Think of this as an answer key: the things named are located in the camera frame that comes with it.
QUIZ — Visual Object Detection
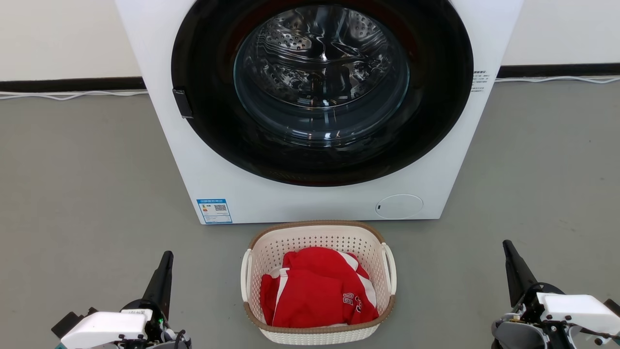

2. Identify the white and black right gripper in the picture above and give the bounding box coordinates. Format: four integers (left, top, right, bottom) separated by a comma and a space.
502, 239, 620, 340

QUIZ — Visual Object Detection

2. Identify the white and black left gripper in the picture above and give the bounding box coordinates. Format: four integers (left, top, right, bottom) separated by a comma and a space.
52, 251, 174, 349

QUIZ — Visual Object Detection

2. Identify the white plastic laundry basket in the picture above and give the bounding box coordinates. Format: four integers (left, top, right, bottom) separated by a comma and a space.
240, 221, 397, 346

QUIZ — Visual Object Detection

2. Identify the blue energy label sticker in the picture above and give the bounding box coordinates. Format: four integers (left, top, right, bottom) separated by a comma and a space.
197, 199, 233, 224

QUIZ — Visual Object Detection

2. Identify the round white filter cover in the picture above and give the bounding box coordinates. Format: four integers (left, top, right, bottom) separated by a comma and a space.
375, 194, 424, 220

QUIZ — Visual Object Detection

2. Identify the red and white garment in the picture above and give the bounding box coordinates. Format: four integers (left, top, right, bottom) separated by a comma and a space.
260, 247, 380, 328

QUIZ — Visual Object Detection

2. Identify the white front-load washing machine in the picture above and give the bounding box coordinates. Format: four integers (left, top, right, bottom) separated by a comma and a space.
115, 0, 525, 225

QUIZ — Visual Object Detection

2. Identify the round black washing machine door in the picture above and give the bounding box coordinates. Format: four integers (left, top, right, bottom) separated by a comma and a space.
170, 0, 474, 187

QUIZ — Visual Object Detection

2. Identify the steel washing machine drum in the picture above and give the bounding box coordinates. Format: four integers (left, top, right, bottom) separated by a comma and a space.
233, 5, 410, 147

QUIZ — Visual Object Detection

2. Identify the black door handle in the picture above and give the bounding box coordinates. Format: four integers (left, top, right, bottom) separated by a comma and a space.
172, 88, 194, 119

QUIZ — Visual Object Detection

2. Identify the white floor cable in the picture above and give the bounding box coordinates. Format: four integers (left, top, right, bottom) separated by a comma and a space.
0, 90, 148, 101
495, 75, 620, 85

